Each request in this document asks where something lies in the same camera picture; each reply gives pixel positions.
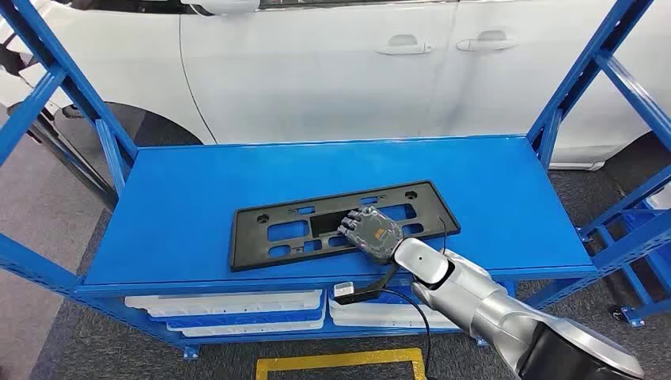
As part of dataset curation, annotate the yellow floor tape square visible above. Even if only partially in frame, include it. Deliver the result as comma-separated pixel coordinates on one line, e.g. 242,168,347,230
256,348,428,380

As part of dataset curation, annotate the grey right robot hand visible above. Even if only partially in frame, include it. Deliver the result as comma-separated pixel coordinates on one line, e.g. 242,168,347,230
336,206,404,265

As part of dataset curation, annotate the black camera cable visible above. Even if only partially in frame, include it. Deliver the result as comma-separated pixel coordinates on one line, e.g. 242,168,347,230
381,288,436,380

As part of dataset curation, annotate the blue metal shelf rack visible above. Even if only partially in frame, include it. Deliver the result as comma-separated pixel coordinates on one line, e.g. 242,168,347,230
0,0,671,363
597,183,671,329

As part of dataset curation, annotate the white plastic bin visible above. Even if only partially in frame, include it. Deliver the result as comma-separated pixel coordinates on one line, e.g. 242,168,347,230
330,317,462,330
124,290,324,318
167,318,325,338
328,301,457,324

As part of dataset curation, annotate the black plastic plate frame part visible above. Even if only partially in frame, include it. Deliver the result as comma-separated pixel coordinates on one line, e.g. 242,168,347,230
229,180,461,272

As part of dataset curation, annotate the white car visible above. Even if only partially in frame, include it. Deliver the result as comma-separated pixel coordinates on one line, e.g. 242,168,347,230
0,0,671,195

